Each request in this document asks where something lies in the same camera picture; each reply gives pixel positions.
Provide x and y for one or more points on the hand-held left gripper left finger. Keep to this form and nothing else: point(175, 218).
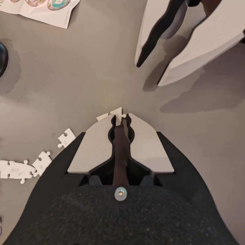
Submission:
point(92, 151)

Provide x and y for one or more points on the loose white puzzle pieces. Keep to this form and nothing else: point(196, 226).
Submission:
point(15, 170)

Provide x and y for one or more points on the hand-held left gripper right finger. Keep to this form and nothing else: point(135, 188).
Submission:
point(151, 151)

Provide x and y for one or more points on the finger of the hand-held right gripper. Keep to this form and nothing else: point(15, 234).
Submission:
point(151, 19)
point(218, 34)

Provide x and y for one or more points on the printed instruction sheet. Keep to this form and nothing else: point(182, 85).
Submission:
point(38, 15)

